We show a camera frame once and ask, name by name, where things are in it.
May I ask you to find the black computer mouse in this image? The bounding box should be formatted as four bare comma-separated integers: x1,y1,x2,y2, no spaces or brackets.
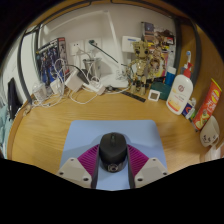
98,132,128,173

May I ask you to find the metal cup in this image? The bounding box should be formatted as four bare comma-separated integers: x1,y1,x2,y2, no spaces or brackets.
83,58,102,78

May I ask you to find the white plastic cup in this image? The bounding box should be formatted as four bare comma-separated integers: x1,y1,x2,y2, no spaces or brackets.
203,139,224,163

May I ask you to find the blue robot model box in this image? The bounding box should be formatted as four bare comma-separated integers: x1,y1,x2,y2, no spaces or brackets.
34,36,70,88

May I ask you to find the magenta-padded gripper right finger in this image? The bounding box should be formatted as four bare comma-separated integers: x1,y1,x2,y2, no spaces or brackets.
126,144,169,190

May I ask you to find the black ruler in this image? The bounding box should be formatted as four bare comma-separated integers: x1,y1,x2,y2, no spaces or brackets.
120,90,147,103

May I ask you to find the white wall socket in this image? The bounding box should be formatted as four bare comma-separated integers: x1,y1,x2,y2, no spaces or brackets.
84,38,102,54
69,40,85,56

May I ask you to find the small white cube clock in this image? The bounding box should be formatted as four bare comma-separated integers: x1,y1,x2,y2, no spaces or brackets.
147,89,162,102

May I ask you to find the clear round plastic bag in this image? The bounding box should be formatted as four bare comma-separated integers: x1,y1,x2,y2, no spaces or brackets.
32,82,48,103

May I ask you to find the red yellow chips can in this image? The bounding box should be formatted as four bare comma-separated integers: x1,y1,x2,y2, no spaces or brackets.
191,78,223,131

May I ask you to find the small blue red can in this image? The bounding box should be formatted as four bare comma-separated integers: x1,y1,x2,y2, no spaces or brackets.
181,99,197,120

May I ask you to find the white desk lamp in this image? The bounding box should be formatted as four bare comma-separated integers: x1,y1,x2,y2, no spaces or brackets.
43,9,131,88

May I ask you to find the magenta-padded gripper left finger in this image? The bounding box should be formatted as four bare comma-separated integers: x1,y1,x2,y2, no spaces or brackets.
56,144,101,190

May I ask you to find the teal blanket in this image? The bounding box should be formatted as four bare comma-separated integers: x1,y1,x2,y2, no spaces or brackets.
0,103,9,158

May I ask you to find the blue bottle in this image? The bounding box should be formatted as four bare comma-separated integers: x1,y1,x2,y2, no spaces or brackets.
164,65,177,88

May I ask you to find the grey metal shelf frame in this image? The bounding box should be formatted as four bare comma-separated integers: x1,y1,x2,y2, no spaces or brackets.
16,0,203,104

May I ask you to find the brown tree figure toy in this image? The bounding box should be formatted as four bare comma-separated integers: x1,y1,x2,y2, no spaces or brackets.
128,40,164,96

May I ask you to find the white pump lotion bottle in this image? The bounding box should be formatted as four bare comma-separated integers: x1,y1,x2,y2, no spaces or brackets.
165,61,194,116

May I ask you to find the dark green box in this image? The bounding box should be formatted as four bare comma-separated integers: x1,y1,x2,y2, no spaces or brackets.
149,82,172,101

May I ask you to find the white mug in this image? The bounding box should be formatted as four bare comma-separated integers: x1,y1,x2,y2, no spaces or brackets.
199,115,221,148

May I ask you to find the white charger adapter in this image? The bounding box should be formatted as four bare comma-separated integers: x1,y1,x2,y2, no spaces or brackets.
64,69,84,93

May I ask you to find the white wall box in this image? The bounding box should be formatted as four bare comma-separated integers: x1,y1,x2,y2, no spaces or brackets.
121,35,142,53

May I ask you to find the colourful printed box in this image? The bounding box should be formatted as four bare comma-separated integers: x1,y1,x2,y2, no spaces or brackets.
141,21,176,79

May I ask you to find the light blue mouse pad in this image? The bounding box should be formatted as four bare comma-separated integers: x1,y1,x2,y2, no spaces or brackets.
59,119,168,192

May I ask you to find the white power strip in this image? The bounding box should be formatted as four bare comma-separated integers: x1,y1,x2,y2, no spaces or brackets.
81,81,106,95

